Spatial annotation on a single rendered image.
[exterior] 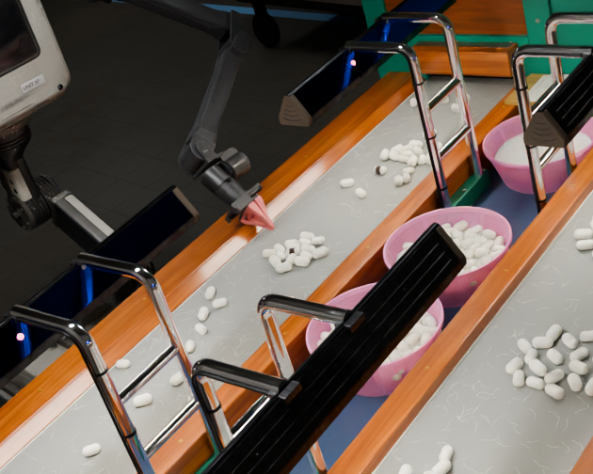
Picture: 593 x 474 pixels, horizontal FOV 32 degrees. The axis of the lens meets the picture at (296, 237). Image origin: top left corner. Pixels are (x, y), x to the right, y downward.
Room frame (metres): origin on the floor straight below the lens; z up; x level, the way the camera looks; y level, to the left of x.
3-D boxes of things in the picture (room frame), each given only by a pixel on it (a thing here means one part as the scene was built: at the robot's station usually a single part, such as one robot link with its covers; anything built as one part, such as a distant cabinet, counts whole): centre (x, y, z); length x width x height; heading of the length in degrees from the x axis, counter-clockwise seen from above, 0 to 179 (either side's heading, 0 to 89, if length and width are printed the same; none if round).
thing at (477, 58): (2.55, -0.56, 0.83); 0.30 x 0.06 x 0.07; 44
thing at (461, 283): (1.81, -0.29, 0.72); 0.27 x 0.27 x 0.10
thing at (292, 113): (2.20, -0.29, 1.08); 0.62 x 0.08 x 0.07; 134
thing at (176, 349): (1.46, 0.35, 0.90); 0.20 x 0.19 x 0.45; 134
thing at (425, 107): (2.14, -0.34, 0.90); 0.20 x 0.19 x 0.45; 134
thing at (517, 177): (2.11, -0.61, 0.72); 0.27 x 0.27 x 0.10
